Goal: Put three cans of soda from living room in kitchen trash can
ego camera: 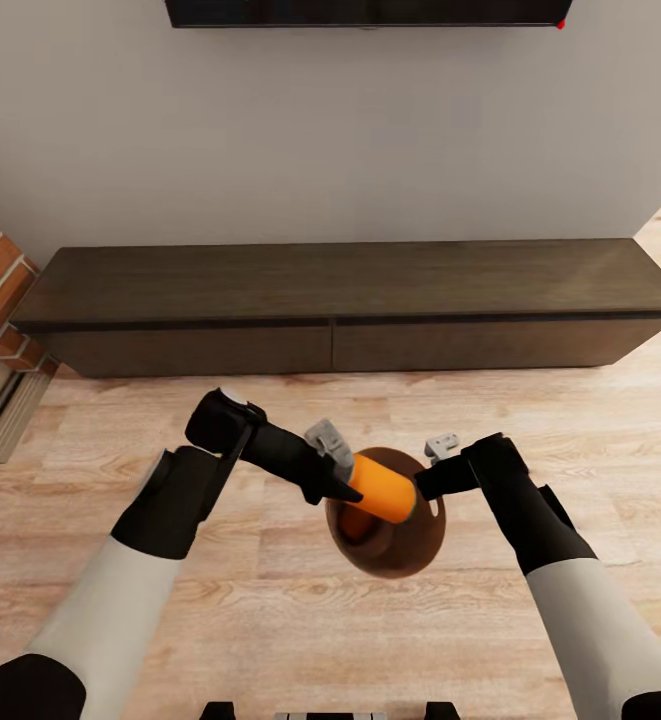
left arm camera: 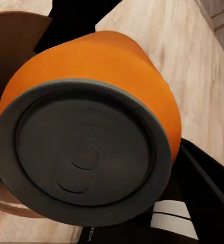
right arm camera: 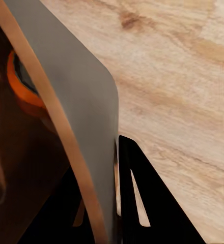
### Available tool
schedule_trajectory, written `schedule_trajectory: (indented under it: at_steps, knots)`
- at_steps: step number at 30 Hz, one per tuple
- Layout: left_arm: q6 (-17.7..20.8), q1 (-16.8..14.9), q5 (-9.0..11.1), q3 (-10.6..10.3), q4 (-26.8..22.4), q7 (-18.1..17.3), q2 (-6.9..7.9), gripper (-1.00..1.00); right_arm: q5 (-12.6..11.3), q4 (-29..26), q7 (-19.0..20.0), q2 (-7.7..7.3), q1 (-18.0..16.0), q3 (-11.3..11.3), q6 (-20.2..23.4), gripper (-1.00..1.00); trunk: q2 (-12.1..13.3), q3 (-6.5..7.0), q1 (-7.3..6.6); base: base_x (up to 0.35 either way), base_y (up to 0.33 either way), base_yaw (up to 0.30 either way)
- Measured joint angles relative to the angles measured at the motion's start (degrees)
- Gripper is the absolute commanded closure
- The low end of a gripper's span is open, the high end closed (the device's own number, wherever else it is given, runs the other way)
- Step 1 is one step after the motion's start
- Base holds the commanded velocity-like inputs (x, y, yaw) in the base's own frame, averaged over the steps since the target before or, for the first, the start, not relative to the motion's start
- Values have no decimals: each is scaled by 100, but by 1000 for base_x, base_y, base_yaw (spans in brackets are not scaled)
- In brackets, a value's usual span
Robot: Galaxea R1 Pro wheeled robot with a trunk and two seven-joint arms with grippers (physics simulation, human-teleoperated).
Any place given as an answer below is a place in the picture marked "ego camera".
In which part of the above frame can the can of soda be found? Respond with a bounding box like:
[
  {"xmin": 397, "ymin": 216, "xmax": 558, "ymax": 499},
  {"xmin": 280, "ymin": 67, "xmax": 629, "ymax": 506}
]
[
  {"xmin": 338, "ymin": 501, "xmax": 380, "ymax": 538},
  {"xmin": 334, "ymin": 455, "xmax": 417, "ymax": 523}
]

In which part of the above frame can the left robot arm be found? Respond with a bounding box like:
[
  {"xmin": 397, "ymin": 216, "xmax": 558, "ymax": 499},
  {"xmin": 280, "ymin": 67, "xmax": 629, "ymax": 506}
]
[{"xmin": 0, "ymin": 387, "xmax": 363, "ymax": 720}]

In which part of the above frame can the trash can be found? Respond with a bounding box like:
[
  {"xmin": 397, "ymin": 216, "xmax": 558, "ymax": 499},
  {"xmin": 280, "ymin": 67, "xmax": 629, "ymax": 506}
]
[{"xmin": 326, "ymin": 447, "xmax": 447, "ymax": 581}]

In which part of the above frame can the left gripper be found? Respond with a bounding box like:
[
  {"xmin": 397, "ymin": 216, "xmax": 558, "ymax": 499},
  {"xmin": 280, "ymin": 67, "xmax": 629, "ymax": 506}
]
[{"xmin": 266, "ymin": 430, "xmax": 363, "ymax": 507}]

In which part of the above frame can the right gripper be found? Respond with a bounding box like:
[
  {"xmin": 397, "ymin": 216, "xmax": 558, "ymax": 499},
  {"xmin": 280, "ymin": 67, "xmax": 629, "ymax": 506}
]
[{"xmin": 415, "ymin": 456, "xmax": 468, "ymax": 501}]

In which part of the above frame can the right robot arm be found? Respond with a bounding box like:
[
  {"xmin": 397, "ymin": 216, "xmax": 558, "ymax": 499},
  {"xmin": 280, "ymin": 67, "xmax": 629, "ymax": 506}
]
[{"xmin": 415, "ymin": 432, "xmax": 661, "ymax": 720}]

